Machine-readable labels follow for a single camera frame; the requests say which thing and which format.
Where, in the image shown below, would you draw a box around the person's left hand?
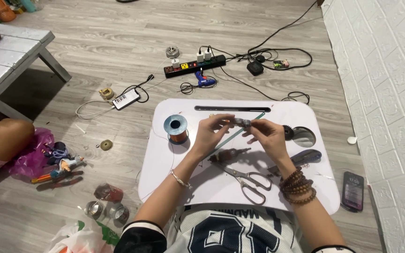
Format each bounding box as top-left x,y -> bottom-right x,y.
192,113 -> 237,161

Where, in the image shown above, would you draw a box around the person's right hand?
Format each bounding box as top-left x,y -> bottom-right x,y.
242,119 -> 291,164

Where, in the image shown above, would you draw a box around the black gear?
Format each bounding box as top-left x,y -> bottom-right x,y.
282,125 -> 295,141

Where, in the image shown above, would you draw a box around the brown motor armature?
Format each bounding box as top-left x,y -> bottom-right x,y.
208,148 -> 252,164

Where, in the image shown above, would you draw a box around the green plastic ruler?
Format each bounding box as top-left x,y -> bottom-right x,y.
202,112 -> 266,161

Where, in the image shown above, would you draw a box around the grey blue utility knife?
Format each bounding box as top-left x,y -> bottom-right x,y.
267,149 -> 323,176

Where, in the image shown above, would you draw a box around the steel scissors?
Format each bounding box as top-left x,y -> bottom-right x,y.
212,162 -> 273,206

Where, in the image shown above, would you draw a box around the white lap desk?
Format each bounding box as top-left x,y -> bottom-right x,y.
138,98 -> 341,216

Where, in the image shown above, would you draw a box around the blue glue gun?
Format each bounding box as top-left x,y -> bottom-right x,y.
194,71 -> 217,88

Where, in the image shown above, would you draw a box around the black power strip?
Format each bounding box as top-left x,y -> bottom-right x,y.
163,54 -> 227,79

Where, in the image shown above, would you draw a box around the black power adapter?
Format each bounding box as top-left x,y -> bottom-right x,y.
246,61 -> 264,77

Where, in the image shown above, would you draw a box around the white-screen smartphone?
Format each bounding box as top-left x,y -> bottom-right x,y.
112,88 -> 141,111

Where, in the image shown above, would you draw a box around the dark smartphone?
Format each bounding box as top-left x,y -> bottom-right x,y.
341,171 -> 365,213

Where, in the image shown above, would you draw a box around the white navy jersey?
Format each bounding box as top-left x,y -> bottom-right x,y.
114,205 -> 357,253

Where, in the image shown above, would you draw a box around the yellow plastic bobbin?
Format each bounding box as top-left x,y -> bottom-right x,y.
99,87 -> 115,101

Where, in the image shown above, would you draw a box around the dark red cylinder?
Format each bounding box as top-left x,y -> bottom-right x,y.
94,183 -> 124,203

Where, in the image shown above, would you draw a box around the shiny metal can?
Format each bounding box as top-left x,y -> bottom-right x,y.
108,202 -> 130,222
84,201 -> 104,220

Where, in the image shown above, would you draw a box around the heap of toys and tools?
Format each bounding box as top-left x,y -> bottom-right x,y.
30,141 -> 86,192

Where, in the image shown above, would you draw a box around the white green plastic bag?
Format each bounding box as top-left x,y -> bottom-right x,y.
47,220 -> 121,253

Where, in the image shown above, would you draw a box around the pink plastic bag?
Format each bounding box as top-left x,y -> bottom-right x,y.
7,127 -> 56,180

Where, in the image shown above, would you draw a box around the white wooden low table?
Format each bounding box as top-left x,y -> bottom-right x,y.
0,22 -> 72,122

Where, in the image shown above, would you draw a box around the teal container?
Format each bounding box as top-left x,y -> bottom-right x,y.
20,0 -> 38,13

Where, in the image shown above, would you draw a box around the copper wire spool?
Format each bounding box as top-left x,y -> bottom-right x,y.
163,115 -> 190,145

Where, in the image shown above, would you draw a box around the silver bracelet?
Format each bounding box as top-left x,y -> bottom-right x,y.
169,169 -> 193,190

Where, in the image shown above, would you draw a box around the black glue gun cable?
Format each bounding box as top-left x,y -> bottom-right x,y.
179,82 -> 197,95

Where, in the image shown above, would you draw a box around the wooden bead bracelet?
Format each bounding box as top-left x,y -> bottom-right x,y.
279,167 -> 318,206

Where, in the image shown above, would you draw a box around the black power strip cable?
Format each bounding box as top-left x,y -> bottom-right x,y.
219,65 -> 311,105

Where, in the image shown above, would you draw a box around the black phone cable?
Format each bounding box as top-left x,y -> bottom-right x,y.
121,74 -> 155,103

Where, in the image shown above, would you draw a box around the looped black cable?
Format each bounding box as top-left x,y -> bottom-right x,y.
237,47 -> 313,71

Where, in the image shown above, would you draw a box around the long black cable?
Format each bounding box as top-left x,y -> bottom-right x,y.
238,0 -> 320,62

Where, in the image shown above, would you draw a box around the white charging cable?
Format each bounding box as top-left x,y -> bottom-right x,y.
75,100 -> 117,120

